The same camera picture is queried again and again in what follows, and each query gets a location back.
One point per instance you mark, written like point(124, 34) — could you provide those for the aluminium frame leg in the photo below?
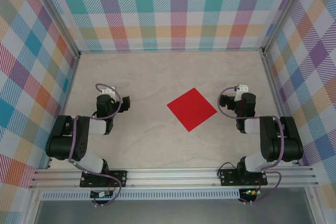
point(312, 208)
point(32, 208)

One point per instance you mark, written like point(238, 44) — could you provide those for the red square paper sheet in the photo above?
point(191, 108)

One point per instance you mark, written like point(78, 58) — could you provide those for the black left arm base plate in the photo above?
point(119, 178)

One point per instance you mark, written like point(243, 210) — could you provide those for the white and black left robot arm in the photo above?
point(81, 140)

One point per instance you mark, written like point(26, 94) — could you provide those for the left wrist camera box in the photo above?
point(108, 90)

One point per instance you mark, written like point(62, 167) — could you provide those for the circuit board with green light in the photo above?
point(250, 192)

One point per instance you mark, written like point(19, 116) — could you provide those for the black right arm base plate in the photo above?
point(228, 178)

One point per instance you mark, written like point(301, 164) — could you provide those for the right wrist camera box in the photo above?
point(241, 90)

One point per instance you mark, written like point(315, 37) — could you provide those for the aluminium frame post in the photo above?
point(284, 11)
point(56, 14)

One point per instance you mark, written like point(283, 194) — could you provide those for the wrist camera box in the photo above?
point(108, 90)
point(241, 90)

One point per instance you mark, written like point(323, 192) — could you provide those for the small black circuit board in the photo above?
point(98, 194)

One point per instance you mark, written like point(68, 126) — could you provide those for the wide aluminium mounting rail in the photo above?
point(170, 178)

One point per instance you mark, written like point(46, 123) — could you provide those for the grey metal panel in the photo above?
point(170, 213)

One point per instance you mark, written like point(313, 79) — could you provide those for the aluminium frame floor rail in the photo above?
point(280, 108)
point(63, 111)
point(170, 50)

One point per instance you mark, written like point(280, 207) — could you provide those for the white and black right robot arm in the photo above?
point(275, 140)

